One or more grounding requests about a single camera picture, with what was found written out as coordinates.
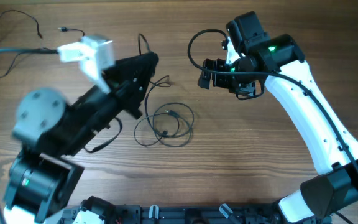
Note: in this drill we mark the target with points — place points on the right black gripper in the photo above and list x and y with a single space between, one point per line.
219 81

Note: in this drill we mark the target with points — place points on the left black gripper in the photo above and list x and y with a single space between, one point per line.
129 86

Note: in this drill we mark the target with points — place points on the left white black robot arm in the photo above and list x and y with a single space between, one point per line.
41 181

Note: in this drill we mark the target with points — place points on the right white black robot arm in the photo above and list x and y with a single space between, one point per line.
257 63

